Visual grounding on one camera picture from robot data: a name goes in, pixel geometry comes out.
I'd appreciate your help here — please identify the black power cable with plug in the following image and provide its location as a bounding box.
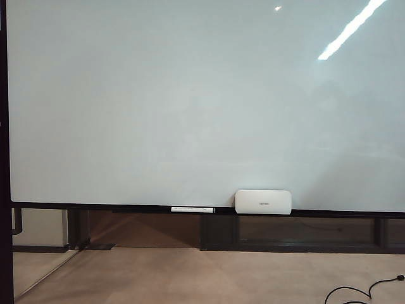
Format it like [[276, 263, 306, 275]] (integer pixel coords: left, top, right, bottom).
[[324, 274, 405, 304]]

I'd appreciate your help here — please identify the large white glass whiteboard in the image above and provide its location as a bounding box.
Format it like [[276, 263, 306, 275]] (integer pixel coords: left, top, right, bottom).
[[6, 0, 405, 213]]

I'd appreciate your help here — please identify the white marker with black cap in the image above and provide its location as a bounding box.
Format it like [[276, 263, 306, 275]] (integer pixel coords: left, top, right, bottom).
[[171, 206, 218, 213]]

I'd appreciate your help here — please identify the dark vertical door frame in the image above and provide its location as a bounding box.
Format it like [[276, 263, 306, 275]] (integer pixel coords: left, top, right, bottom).
[[0, 0, 16, 304]]

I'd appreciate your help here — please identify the dark bent pipe bracket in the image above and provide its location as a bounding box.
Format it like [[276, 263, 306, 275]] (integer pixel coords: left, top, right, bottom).
[[11, 207, 24, 236]]

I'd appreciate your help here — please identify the white rounded whiteboard eraser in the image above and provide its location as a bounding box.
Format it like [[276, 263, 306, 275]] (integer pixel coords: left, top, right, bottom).
[[234, 189, 292, 217]]

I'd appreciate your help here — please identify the black whiteboard stand frame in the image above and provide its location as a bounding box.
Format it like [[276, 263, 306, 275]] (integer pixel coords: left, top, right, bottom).
[[12, 199, 405, 254]]

